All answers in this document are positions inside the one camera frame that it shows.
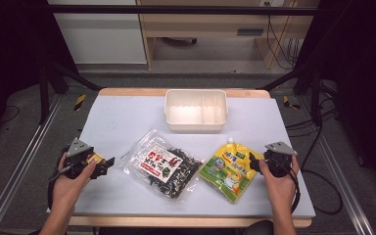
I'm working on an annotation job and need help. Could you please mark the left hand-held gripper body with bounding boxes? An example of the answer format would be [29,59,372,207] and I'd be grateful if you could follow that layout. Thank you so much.
[62,137,95,180]

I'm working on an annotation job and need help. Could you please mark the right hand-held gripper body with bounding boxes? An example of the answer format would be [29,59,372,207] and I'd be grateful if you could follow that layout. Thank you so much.
[261,140,299,179]

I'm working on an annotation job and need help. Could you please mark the yellow spout pouch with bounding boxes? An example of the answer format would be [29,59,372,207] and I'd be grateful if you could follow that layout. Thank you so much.
[198,138,265,204]

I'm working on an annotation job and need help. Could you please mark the clear bag of dried seaweed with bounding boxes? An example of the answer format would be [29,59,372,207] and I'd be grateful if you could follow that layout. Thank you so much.
[119,128,206,202]

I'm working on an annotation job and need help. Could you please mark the white plastic bin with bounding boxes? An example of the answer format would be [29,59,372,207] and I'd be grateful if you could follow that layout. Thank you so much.
[164,88,229,133]

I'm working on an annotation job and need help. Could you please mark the person's right hand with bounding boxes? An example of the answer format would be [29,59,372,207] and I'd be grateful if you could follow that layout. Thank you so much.
[258,155,301,212]

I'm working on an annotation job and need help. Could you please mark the person's left hand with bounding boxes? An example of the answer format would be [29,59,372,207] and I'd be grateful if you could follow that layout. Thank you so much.
[50,152,98,213]

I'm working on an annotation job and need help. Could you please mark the yellow flat box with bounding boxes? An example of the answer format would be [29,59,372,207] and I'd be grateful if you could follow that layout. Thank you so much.
[86,153,106,165]

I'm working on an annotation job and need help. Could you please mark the pale table mat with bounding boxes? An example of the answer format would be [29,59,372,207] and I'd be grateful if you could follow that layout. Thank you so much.
[72,95,316,219]

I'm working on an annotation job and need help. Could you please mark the black metal stand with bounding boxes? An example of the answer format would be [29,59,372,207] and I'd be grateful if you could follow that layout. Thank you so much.
[259,61,325,127]
[38,59,103,125]

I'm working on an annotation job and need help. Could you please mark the black curtain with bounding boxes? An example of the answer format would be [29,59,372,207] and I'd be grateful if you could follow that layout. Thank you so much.
[0,0,79,151]
[293,0,376,200]

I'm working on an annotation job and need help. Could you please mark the white cabinet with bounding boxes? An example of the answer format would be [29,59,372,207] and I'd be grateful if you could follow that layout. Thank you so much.
[46,0,148,65]

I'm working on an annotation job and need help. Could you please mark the wooden desk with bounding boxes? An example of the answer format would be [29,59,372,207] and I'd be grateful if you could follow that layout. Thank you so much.
[136,0,321,71]

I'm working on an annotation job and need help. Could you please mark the black metal crossbar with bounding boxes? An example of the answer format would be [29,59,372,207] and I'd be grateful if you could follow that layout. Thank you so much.
[46,4,319,17]

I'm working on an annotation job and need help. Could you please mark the right hand-held gripper cable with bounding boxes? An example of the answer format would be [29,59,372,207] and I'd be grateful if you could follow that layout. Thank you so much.
[287,167,302,215]

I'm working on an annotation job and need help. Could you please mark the hand-held gripper cable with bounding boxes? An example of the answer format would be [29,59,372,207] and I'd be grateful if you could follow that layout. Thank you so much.
[46,146,71,211]
[287,167,302,215]

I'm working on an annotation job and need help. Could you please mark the left hand-held gripper cable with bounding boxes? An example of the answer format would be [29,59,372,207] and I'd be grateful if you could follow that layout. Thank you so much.
[46,146,71,211]

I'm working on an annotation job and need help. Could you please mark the aluminium floor rail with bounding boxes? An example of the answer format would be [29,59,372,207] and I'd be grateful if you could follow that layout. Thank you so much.
[297,94,376,235]
[0,93,64,235]

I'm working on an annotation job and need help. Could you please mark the black floor cable loop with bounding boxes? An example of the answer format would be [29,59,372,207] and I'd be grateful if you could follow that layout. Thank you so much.
[285,107,345,216]

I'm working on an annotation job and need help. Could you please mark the thin black floor cable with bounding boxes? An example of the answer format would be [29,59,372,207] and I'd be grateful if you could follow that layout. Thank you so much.
[0,104,21,125]

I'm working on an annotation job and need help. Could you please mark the black hanging cables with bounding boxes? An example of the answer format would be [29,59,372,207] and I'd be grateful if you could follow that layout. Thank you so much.
[265,2,301,71]

